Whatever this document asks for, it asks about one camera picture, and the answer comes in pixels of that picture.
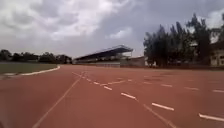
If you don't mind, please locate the grandstand with flat roof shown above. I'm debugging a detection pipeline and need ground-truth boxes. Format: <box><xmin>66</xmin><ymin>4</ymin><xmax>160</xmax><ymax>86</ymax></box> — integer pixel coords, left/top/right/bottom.
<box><xmin>72</xmin><ymin>44</ymin><xmax>134</xmax><ymax>66</ymax></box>

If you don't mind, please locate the red running track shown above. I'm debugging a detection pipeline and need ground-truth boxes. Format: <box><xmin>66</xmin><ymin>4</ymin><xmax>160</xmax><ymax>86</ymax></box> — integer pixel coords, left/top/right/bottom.
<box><xmin>0</xmin><ymin>64</ymin><xmax>224</xmax><ymax>128</ymax></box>

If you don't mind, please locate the dark clump of trees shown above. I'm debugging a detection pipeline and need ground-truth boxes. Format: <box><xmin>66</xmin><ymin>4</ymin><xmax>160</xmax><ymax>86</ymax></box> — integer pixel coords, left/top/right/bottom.
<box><xmin>143</xmin><ymin>13</ymin><xmax>224</xmax><ymax>68</ymax></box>

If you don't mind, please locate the white kerb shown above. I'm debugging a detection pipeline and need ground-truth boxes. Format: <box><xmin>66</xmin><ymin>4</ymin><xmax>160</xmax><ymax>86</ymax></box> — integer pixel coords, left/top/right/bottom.
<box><xmin>3</xmin><ymin>65</ymin><xmax>62</xmax><ymax>77</ymax></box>

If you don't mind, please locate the distant row of trees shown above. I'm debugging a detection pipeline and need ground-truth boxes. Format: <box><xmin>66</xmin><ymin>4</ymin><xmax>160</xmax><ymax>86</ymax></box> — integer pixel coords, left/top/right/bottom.
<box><xmin>0</xmin><ymin>49</ymin><xmax>73</xmax><ymax>65</ymax></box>

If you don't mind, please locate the green grass field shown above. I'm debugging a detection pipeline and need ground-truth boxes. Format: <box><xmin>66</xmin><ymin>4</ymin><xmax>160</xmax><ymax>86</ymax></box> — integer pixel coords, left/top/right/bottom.
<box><xmin>0</xmin><ymin>62</ymin><xmax>60</xmax><ymax>76</ymax></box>

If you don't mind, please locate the yellow building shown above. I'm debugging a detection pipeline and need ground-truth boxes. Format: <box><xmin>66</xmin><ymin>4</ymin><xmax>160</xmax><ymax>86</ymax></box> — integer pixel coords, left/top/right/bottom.
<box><xmin>209</xmin><ymin>40</ymin><xmax>224</xmax><ymax>68</ymax></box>

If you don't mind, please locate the low wall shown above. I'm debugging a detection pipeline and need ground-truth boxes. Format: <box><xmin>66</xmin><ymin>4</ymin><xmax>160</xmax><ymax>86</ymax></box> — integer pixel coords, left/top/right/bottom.
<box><xmin>119</xmin><ymin>55</ymin><xmax>146</xmax><ymax>68</ymax></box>

